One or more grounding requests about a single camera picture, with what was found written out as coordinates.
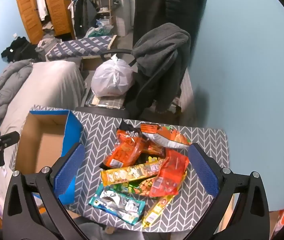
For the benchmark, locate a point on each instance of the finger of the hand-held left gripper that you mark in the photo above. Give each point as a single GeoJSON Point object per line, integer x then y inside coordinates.
{"type": "Point", "coordinates": [5, 140]}

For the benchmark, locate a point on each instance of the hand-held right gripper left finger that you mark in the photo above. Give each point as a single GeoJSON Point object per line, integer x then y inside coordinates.
{"type": "Point", "coordinates": [69, 170]}

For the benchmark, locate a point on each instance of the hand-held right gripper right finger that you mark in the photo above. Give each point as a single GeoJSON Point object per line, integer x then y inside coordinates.
{"type": "Point", "coordinates": [203, 170]}

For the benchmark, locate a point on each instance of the blue cardboard box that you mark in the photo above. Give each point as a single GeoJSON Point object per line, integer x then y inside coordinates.
{"type": "Point", "coordinates": [44, 140]}

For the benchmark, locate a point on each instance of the plain yellow long packet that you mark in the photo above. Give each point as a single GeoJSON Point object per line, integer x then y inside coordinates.
{"type": "Point", "coordinates": [157, 210]}

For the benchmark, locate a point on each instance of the green snack packet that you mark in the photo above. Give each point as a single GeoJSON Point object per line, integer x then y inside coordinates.
{"type": "Point", "coordinates": [134, 188]}

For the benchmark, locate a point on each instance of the orange translucent snack packet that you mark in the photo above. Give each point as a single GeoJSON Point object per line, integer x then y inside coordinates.
{"type": "Point", "coordinates": [172, 170]}

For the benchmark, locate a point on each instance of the grey duvet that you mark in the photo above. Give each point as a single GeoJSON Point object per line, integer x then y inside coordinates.
{"type": "Point", "coordinates": [2, 87]}

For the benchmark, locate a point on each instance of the orange white snack packet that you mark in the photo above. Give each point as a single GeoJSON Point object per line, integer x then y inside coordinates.
{"type": "Point", "coordinates": [174, 136]}

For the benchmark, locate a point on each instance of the grey chevron tablecloth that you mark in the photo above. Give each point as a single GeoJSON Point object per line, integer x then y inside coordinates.
{"type": "Point", "coordinates": [99, 135]}

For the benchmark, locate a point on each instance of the dark red snack packet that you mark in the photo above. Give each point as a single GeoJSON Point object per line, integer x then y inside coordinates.
{"type": "Point", "coordinates": [154, 150]}

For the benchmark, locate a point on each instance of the yellow pictured long packet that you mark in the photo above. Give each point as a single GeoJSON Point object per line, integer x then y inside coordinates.
{"type": "Point", "coordinates": [127, 173]}

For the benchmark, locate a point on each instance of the teal silver snack packet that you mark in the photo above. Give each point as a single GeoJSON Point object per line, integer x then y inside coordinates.
{"type": "Point", "coordinates": [117, 203]}

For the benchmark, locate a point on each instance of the orange stick snack packet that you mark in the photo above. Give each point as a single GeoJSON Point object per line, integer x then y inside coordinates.
{"type": "Point", "coordinates": [124, 150]}

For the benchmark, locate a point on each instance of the bed with grey sheet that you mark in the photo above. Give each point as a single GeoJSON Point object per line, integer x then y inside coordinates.
{"type": "Point", "coordinates": [47, 87]}

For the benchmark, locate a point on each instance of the plaid seat cushion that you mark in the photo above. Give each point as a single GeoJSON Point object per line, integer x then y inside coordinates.
{"type": "Point", "coordinates": [104, 101]}

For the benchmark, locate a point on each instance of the black clothes pile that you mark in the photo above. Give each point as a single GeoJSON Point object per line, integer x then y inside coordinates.
{"type": "Point", "coordinates": [19, 50]}

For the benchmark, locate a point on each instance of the grey hoodie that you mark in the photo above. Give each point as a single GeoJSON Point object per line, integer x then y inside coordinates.
{"type": "Point", "coordinates": [45, 45]}

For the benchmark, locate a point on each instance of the black office chair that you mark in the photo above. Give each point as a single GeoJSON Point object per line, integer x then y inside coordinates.
{"type": "Point", "coordinates": [144, 90]}

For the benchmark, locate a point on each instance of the patterned folding mattress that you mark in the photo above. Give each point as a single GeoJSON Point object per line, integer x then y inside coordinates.
{"type": "Point", "coordinates": [82, 45]}

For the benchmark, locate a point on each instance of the grey fleece jacket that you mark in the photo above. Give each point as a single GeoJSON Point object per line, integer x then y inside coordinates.
{"type": "Point", "coordinates": [162, 55]}

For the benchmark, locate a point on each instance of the white hanging shirt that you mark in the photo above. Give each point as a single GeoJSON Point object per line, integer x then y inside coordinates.
{"type": "Point", "coordinates": [41, 5]}

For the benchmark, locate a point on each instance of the wooden louvred wardrobe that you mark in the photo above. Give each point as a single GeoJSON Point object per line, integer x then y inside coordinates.
{"type": "Point", "coordinates": [57, 10]}

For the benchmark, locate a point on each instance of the blue white plastic bag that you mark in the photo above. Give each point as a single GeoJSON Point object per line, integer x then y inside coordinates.
{"type": "Point", "coordinates": [99, 30]}

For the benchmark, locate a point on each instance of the dark hanging coats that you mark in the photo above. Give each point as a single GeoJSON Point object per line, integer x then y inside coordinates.
{"type": "Point", "coordinates": [84, 15]}

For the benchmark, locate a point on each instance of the black hanging garment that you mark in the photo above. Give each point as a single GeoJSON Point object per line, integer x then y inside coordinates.
{"type": "Point", "coordinates": [167, 7]}

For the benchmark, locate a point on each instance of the metal shelf rack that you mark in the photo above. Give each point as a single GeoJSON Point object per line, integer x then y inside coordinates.
{"type": "Point", "coordinates": [103, 2]}

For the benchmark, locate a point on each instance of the white cabinet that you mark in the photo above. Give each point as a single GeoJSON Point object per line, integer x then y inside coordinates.
{"type": "Point", "coordinates": [126, 10]}

